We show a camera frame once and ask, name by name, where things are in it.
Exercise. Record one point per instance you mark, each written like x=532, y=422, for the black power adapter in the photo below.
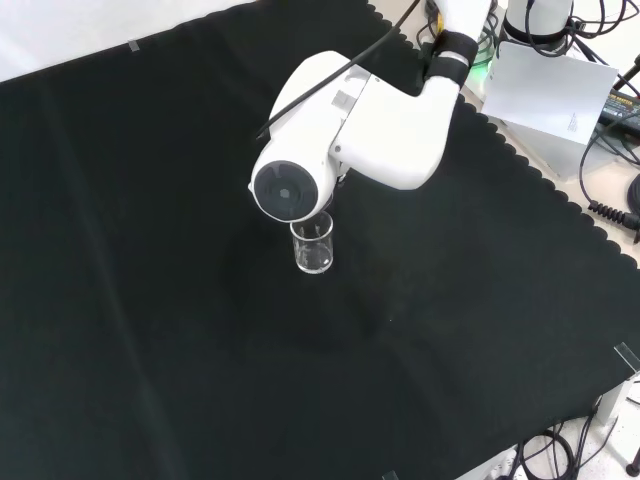
x=622, y=107

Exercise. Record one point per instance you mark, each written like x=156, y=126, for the grey tape strip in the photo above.
x=134, y=46
x=627, y=356

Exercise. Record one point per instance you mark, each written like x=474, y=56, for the white metal bracket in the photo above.
x=622, y=415

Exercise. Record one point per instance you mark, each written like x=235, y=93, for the black bench cloth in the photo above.
x=150, y=325

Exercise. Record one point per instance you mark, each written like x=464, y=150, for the white power strip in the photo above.
x=500, y=465

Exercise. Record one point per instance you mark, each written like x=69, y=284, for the tall clear graduated beaker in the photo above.
x=314, y=252

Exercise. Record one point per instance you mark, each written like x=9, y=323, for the grey metal box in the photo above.
x=555, y=155

